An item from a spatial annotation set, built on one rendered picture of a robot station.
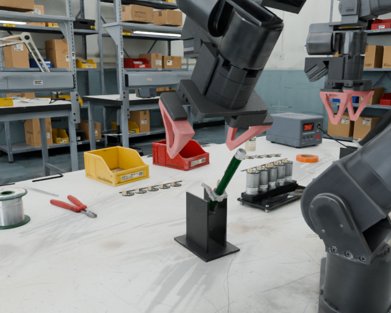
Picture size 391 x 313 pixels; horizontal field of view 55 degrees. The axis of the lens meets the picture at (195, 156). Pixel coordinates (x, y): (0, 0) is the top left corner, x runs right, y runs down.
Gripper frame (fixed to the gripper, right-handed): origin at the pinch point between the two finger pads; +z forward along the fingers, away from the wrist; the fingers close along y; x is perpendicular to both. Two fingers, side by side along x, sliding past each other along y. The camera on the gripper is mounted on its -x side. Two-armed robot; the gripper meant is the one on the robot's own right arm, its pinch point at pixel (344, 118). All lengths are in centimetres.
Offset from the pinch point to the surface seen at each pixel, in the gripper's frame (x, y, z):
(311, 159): -9.8, -4.0, 12.3
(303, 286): 21, 51, 13
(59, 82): -226, -32, 0
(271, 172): -0.2, 28.3, 8.0
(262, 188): -0.1, 31.1, 10.5
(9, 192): -23, 69, 9
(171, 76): -224, -134, -2
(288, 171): -0.1, 22.5, 8.7
